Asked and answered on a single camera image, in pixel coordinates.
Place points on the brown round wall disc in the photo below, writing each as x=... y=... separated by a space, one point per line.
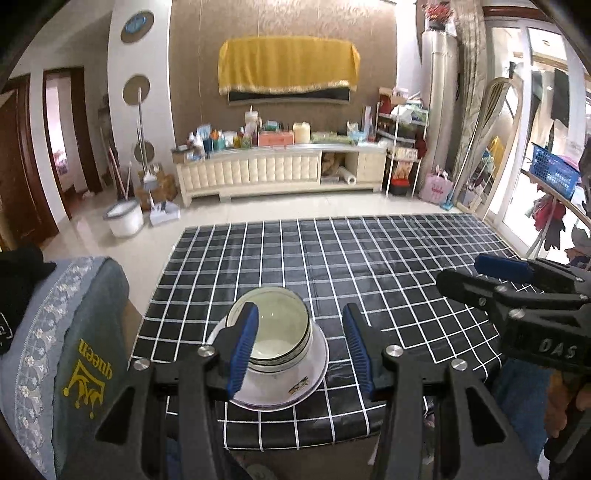
x=150 y=150
x=131 y=92

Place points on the dark wooden door frame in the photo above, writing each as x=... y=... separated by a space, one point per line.
x=85 y=138

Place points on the yellow cloth cover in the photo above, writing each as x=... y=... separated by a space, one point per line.
x=288 y=64

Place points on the white shelf rack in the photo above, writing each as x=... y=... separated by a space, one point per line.
x=401 y=143

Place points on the person's right hand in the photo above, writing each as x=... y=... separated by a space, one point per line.
x=561 y=401

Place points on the arched standing mirror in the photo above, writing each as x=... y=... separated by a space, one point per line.
x=498 y=138

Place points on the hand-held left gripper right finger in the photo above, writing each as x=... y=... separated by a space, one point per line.
x=359 y=355

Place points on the black cloth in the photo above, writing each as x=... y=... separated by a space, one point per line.
x=21 y=286

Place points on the dark wooden door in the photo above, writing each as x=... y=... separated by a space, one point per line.
x=18 y=166

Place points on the grey embroidered chair cover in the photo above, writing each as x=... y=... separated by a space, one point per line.
x=51 y=360

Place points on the red hanging clothes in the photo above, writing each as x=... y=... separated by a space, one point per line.
x=549 y=217

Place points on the white tumbler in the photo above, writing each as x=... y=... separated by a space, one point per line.
x=251 y=123

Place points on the person's blue trousers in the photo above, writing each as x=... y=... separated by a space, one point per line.
x=521 y=406

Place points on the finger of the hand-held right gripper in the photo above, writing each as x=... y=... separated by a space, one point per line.
x=466 y=286
x=503 y=267

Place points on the cardboard box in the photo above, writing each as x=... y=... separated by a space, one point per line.
x=161 y=184

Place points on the white mop bucket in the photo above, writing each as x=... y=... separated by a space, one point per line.
x=124 y=220

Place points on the standing air conditioner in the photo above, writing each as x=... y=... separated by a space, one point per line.
x=438 y=106

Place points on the cream jar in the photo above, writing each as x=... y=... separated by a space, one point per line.
x=302 y=133

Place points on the white paper roll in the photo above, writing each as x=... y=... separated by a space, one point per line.
x=346 y=175

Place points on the cream television cabinet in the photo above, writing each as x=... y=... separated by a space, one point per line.
x=258 y=170

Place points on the black checked tablecloth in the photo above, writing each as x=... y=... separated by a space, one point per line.
x=369 y=258

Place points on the pink bag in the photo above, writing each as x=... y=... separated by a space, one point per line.
x=437 y=189

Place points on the flat mop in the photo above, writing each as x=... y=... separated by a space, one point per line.
x=142 y=134

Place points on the white plate with cat prints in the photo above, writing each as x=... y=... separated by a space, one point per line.
x=309 y=369

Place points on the blue plastic basket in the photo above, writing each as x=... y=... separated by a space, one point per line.
x=554 y=171

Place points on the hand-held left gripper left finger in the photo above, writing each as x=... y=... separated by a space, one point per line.
x=242 y=355

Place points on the pink storage box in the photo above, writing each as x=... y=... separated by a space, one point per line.
x=276 y=139

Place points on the blue round wall plate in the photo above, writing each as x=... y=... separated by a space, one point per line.
x=137 y=25

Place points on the red flower vase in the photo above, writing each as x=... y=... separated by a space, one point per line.
x=436 y=14

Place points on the patterned beige curtain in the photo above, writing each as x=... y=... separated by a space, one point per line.
x=471 y=83

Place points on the green patterned bowl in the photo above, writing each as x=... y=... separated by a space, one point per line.
x=277 y=327

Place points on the white dustpan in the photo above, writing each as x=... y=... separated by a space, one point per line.
x=165 y=213

